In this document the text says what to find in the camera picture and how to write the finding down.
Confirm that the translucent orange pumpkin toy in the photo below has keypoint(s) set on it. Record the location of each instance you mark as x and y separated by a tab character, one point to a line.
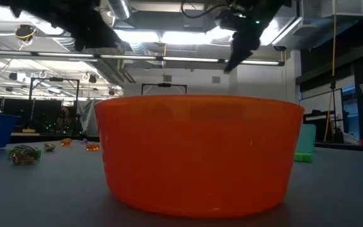
66	142
93	147

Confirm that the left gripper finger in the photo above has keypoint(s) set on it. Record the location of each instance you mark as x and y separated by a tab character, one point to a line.
104	39
113	34

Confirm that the black framed white panel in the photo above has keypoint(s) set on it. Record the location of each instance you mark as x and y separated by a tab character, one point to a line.
320	104

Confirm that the silver round air duct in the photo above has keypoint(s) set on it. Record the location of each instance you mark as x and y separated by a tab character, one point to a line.
120	8

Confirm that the small beige plastic skull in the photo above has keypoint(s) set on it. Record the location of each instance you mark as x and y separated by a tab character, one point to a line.
49	147

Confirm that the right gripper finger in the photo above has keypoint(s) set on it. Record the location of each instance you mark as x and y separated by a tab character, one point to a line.
235	50
247	48

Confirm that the tall black rig frame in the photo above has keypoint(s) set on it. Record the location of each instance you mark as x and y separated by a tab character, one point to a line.
54	79

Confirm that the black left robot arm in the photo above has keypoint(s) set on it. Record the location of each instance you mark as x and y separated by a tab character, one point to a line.
43	12

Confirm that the round orange plastic bowl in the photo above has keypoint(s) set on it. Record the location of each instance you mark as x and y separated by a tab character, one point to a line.
200	157

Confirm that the person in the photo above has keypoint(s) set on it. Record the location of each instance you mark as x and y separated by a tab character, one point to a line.
65	118

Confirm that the teal green block right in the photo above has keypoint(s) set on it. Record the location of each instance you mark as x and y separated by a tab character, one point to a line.
307	138

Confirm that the grey square wall box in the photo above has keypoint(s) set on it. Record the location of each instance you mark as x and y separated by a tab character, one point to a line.
167	78

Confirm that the black tripod stand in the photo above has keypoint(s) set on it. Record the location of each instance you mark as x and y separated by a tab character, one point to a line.
333	94

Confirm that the black rectangular frame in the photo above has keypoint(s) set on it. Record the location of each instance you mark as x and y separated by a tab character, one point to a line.
164	84

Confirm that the rectangular metal ceiling duct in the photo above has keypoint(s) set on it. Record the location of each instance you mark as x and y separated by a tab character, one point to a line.
169	22

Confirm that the long ceiling light rail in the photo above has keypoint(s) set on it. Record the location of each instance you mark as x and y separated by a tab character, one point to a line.
187	59

